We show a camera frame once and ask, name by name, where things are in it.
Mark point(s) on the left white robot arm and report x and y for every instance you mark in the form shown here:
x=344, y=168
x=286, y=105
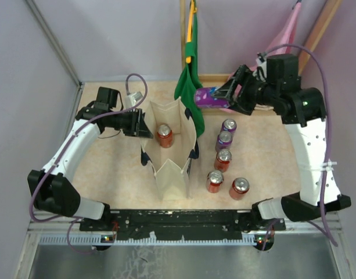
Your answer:
x=51, y=188

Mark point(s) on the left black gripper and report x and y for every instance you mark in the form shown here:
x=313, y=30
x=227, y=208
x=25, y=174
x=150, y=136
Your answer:
x=142, y=129

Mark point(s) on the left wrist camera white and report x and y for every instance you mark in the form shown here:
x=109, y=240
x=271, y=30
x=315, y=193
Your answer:
x=132, y=99

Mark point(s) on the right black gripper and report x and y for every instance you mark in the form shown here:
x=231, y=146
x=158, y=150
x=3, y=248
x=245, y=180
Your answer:
x=243, y=77

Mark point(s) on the purple soda can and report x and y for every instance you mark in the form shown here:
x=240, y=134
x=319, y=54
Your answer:
x=229, y=125
x=224, y=141
x=204, y=99

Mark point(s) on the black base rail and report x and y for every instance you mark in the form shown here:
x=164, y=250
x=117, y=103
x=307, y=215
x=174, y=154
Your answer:
x=175, y=225

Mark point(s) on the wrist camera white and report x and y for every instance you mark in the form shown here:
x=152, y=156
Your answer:
x=132, y=99
x=261, y=69

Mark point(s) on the wooden tray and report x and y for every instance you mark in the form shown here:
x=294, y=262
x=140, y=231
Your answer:
x=212, y=80

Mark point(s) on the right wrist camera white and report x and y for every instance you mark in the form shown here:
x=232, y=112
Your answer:
x=261, y=69

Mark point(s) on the pink hanging cloth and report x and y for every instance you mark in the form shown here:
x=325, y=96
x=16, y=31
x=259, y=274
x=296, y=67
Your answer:
x=285, y=36

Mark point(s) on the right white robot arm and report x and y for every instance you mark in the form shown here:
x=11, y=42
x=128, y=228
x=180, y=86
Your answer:
x=303, y=114

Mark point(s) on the red soda can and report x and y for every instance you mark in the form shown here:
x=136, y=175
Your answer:
x=165, y=136
x=214, y=181
x=240, y=186
x=223, y=160

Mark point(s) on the cream canvas tote bag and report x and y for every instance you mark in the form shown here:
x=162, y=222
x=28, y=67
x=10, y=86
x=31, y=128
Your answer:
x=171, y=166

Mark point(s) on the green hanging shirt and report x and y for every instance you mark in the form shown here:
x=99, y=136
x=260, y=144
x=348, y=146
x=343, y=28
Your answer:
x=189, y=82

